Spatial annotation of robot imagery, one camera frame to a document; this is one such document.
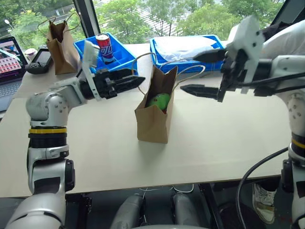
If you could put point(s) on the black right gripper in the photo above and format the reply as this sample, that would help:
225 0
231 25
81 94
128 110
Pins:
234 71

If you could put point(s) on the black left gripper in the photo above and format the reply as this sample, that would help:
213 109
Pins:
104 83

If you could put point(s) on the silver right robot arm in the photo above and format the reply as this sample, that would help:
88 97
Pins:
295 112

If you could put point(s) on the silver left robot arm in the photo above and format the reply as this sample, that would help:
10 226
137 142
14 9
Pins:
45 107

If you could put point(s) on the clear plastic bag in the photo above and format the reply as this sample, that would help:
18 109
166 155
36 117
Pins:
183 47

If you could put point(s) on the brown paper bag with toys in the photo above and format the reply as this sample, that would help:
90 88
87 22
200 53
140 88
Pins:
152 124

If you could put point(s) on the empty brown paper bag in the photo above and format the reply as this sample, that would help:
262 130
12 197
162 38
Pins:
60 55

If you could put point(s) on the blue compartment bin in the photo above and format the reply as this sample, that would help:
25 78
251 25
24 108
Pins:
121 51

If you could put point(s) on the red soda can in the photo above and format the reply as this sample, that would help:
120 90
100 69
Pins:
104 48

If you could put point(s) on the blue plastic crate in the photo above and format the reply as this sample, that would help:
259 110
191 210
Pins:
164 60

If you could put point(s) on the white fabric sleeve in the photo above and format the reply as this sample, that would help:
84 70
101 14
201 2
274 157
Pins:
288 39

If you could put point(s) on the black handheld controller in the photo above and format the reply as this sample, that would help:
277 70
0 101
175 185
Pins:
40 60

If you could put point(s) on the white lidded cup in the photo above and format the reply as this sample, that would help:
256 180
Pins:
30 53

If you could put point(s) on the white object under table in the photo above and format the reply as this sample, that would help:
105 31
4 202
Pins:
183 188

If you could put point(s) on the open laptop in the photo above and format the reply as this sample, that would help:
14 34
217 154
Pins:
9 64

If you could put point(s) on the black table leg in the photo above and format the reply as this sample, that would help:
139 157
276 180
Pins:
210 202

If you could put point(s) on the grey rounded robot leg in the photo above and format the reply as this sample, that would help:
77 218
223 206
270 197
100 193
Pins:
128 212
186 210

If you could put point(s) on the white sneaker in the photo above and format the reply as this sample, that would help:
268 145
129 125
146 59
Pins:
263 202

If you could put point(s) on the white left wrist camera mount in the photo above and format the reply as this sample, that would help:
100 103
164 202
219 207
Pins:
90 53

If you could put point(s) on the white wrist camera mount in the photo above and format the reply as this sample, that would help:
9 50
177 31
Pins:
249 35
90 53

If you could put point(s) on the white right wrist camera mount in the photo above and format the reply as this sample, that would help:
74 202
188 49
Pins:
249 35

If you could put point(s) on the black window post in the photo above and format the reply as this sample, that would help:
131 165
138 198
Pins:
87 16

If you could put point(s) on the black window frame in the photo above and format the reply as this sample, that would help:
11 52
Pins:
289 10

